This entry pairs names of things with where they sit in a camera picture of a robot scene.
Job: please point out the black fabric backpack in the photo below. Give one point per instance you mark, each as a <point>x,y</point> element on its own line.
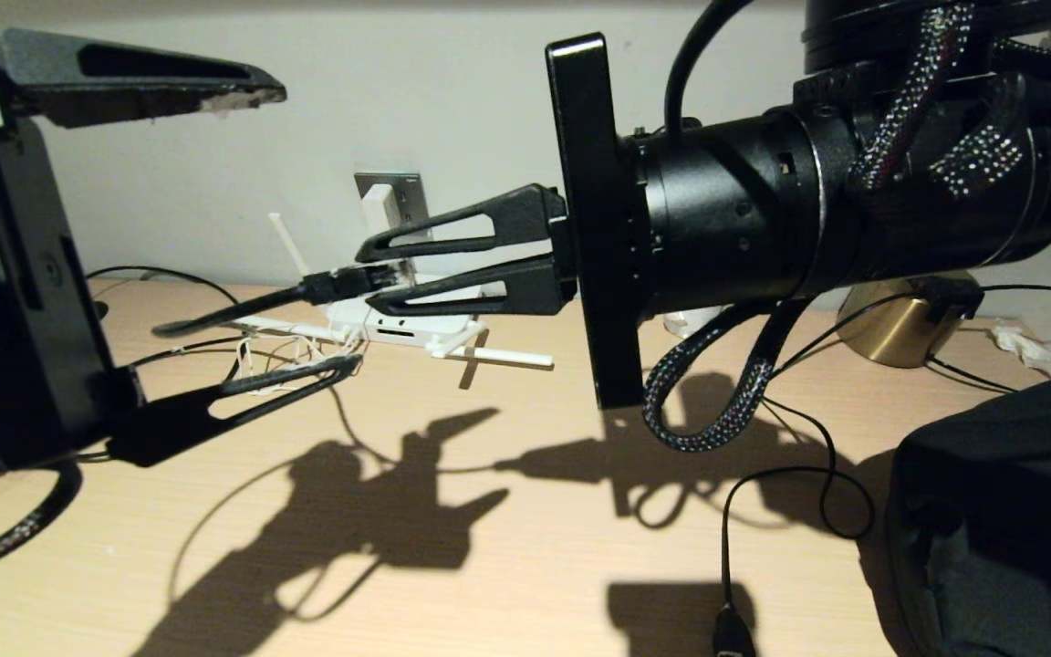
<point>1000,511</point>

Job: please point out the grey wall socket plate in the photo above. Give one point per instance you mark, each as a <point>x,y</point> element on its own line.
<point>416,196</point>

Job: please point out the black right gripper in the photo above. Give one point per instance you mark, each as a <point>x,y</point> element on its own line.
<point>717,219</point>

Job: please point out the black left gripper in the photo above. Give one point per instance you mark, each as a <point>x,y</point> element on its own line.
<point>24,319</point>

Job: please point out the brass desk lamp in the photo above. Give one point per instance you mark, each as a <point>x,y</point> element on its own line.
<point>890,333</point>

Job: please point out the clear plastic water bottle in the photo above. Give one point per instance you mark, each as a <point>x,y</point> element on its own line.
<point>685,321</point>

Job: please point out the white router with antennas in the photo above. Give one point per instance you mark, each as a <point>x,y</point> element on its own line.
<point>398,326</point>

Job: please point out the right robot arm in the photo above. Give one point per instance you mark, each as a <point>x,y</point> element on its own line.
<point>991,182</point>

